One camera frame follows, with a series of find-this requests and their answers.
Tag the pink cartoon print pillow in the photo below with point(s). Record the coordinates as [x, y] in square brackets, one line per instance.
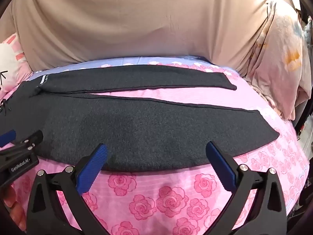
[9, 53]

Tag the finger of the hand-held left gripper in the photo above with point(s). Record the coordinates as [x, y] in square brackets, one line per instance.
[7, 137]
[30, 139]

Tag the dark grey pants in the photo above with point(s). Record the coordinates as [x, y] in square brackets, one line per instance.
[137, 132]

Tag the beige blanket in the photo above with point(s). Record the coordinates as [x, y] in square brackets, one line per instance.
[122, 17]

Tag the person's left hand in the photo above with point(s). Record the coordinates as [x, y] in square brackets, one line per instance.
[14, 208]

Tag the pale floral pillow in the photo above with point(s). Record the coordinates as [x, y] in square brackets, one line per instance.
[276, 66]

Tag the pink rose print bedsheet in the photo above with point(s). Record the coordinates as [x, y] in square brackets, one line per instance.
[171, 200]

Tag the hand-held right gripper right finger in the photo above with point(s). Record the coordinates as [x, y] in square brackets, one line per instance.
[221, 166]

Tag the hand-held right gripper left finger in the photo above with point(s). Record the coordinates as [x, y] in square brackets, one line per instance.
[94, 169]

